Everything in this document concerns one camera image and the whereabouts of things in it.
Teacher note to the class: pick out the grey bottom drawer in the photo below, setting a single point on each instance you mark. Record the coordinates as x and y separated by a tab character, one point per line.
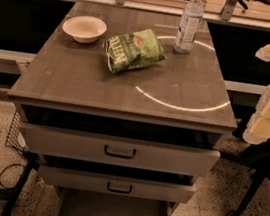
88	203

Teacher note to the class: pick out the grey drawer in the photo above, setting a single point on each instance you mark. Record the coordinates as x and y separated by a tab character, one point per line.
118	150
88	203
103	183

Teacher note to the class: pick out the grey drawer cabinet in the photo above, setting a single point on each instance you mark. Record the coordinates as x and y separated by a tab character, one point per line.
180	101

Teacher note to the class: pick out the grey middle drawer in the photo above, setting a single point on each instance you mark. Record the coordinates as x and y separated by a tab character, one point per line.
103	183

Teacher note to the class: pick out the grey top drawer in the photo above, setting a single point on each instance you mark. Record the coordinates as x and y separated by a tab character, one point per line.
118	150

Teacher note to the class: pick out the green chip bag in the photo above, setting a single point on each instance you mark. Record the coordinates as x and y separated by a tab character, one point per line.
133	51

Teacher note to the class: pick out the white paper bowl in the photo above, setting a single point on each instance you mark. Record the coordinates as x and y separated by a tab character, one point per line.
84	29

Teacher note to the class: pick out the clear plastic water bottle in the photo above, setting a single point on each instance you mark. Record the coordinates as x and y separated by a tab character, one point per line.
189	24

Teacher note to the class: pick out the black office chair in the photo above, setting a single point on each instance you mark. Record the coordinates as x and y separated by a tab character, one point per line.
256	158

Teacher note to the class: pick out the black metal stand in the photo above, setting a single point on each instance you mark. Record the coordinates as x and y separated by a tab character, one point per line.
10	195

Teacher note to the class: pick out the black wire basket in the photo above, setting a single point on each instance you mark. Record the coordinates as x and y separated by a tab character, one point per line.
14	138

